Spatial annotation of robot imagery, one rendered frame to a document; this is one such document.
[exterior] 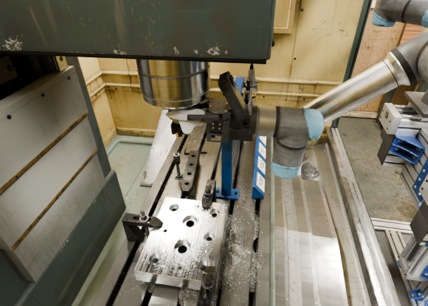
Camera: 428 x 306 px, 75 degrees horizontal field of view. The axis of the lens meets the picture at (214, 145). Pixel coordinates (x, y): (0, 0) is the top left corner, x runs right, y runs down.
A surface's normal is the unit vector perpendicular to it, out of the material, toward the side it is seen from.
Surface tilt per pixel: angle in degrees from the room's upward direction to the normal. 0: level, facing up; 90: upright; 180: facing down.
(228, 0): 90
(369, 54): 90
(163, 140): 26
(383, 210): 0
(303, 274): 8
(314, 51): 90
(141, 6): 90
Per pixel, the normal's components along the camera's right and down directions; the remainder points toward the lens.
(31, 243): 0.99, 0.08
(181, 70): 0.30, 0.55
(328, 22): -0.20, 0.58
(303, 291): -0.04, -0.73
